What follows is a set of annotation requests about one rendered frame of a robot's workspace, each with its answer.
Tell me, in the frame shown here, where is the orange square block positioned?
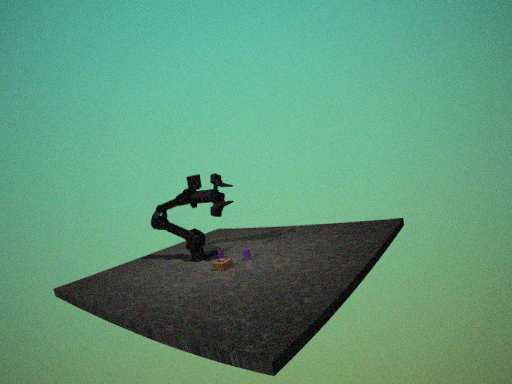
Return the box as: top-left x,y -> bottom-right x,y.
212,258 -> 234,271

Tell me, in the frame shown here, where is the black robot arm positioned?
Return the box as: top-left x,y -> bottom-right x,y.
150,174 -> 208,262

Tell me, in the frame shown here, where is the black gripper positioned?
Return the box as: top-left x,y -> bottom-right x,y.
199,173 -> 234,217

